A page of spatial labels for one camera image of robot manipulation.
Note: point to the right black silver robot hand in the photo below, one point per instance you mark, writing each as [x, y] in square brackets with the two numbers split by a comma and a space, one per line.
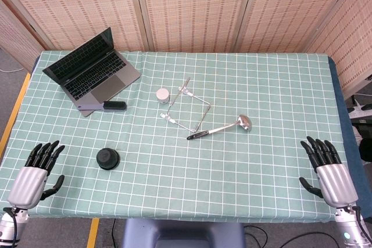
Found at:
[335, 182]

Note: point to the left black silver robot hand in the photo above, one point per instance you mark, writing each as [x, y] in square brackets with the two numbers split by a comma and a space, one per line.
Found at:
[27, 182]

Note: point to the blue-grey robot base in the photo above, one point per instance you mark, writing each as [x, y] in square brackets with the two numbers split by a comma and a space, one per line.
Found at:
[180, 235]

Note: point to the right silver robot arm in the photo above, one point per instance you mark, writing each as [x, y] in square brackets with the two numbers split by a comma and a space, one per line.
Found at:
[350, 227]

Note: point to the black bag on floor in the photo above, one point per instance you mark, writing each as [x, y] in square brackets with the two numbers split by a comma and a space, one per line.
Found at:
[364, 140]

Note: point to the blue table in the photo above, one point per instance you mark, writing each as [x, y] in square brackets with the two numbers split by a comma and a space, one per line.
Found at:
[346, 120]

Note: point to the grey open laptop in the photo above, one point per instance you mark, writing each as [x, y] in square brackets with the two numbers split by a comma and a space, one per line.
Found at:
[96, 79]

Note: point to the green checked tablecloth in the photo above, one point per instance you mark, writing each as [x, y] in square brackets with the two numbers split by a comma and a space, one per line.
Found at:
[203, 172]

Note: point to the small white jar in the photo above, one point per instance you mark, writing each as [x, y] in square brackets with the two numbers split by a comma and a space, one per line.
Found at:
[162, 95]

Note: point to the bamboo folding screen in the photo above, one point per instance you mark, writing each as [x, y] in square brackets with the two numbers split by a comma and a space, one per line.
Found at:
[197, 7]

